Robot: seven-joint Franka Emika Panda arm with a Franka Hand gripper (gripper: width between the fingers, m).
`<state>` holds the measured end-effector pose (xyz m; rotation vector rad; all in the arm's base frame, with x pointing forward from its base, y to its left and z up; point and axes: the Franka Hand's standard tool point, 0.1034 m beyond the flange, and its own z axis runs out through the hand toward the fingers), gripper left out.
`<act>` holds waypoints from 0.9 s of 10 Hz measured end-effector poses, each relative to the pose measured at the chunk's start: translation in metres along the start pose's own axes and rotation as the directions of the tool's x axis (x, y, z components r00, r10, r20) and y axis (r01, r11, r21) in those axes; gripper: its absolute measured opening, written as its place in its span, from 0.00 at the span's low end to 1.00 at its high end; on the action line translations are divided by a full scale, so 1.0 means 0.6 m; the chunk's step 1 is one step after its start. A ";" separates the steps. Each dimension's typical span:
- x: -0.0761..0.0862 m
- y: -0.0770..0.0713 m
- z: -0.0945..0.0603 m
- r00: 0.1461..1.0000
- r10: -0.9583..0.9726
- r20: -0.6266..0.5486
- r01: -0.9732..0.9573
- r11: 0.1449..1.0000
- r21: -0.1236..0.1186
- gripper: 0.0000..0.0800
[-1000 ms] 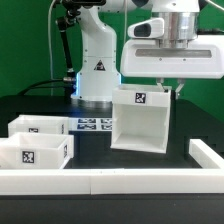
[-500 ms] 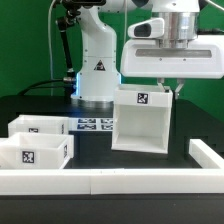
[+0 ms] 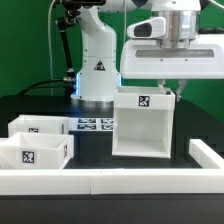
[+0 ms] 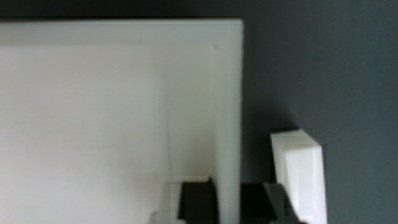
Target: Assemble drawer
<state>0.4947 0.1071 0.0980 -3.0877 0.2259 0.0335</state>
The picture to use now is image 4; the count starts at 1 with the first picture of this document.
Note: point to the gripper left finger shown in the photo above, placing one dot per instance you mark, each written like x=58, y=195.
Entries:
x=198, y=210

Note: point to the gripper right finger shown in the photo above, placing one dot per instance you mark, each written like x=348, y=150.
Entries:
x=266, y=205

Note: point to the white drawer cabinet box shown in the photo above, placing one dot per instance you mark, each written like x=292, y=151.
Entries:
x=120, y=119

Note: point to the white front fence rail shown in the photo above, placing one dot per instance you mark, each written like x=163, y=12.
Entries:
x=300, y=173

